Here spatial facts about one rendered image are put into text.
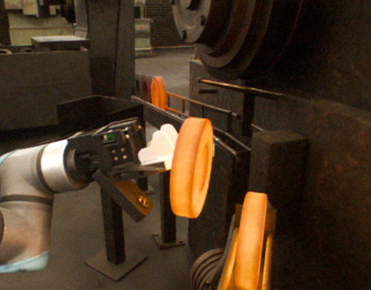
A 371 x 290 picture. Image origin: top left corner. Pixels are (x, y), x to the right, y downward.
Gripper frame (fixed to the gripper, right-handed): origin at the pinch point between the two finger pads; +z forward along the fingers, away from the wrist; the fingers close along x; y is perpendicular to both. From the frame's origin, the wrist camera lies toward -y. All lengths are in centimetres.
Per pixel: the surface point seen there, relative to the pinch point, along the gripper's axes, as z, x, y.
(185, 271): -43, 70, -76
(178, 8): -9, 47, 25
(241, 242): 5.7, -6.1, -12.0
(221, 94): -8, 65, -3
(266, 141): 8.4, 23.0, -7.3
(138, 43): -343, 802, 40
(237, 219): 2.1, 8.0, -16.5
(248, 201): 6.9, -0.7, -8.5
